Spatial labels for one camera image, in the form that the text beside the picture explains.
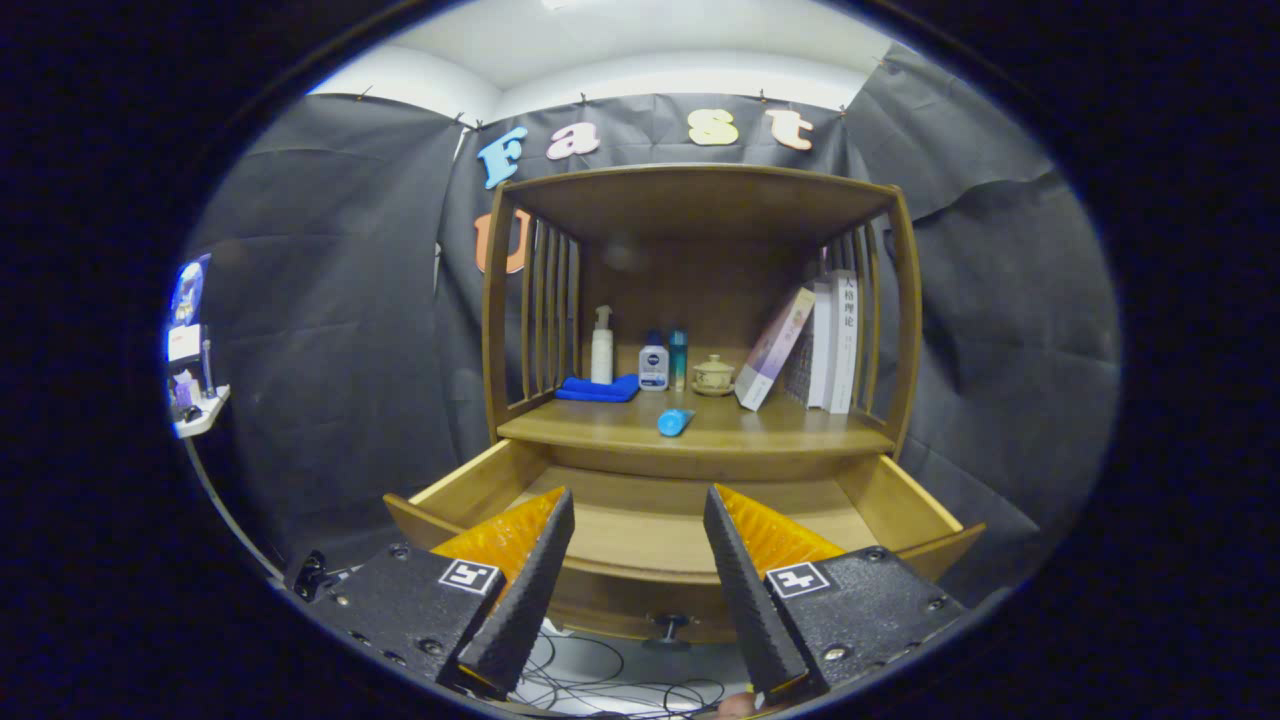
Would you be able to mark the small teal bottle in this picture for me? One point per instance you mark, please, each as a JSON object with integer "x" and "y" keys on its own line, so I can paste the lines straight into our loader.
{"x": 678, "y": 355}

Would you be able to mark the blue folded cloth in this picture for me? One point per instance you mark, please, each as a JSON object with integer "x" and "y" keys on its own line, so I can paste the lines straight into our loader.
{"x": 600, "y": 389}

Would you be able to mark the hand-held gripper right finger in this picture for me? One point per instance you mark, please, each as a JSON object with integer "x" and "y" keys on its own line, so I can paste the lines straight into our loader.
{"x": 750, "y": 600}

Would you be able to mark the wooden countertop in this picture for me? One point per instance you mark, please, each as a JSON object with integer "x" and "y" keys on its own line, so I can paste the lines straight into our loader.
{"x": 760, "y": 425}

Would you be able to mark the white wall shelf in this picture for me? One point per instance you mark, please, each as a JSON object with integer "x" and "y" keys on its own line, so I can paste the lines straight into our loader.
{"x": 205, "y": 420}

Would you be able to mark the black backdrop cloth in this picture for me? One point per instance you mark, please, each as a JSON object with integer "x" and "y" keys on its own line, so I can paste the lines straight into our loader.
{"x": 330, "y": 330}

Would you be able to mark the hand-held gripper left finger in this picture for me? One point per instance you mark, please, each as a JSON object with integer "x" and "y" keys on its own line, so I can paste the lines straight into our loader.
{"x": 530, "y": 600}

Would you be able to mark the pink purple box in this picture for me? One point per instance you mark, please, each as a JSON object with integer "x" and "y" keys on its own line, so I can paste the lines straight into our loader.
{"x": 772, "y": 350}

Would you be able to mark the wooden cabinet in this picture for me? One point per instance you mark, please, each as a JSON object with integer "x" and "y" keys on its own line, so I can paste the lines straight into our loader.
{"x": 700, "y": 200}

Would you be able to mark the blue white squeeze tube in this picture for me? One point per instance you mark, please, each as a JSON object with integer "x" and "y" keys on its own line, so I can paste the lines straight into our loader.
{"x": 675, "y": 423}

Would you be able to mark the white lotion bottle blue label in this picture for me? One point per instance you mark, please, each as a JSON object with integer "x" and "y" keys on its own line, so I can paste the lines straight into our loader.
{"x": 653, "y": 368}

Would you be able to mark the beige lidded teacup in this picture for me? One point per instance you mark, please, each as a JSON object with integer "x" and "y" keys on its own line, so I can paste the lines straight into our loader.
{"x": 714, "y": 377}

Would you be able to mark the wooden drawer with dark knob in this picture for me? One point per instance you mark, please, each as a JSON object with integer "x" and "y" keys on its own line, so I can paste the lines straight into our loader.
{"x": 650, "y": 540}

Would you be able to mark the white pump bottle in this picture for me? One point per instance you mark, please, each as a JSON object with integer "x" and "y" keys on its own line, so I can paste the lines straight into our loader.
{"x": 601, "y": 360}

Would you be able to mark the small black fixture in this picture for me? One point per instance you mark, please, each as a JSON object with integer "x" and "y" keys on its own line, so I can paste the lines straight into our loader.
{"x": 308, "y": 575}

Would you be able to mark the white book with black characters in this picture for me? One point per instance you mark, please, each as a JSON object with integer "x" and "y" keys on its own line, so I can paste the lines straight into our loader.
{"x": 845, "y": 340}

